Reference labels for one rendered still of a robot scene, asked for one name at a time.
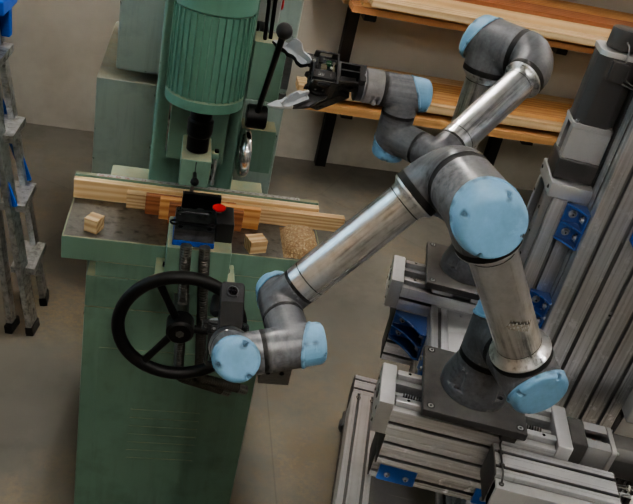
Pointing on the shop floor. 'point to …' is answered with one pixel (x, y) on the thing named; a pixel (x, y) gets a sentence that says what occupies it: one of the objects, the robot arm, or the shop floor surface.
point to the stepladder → (11, 189)
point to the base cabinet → (152, 422)
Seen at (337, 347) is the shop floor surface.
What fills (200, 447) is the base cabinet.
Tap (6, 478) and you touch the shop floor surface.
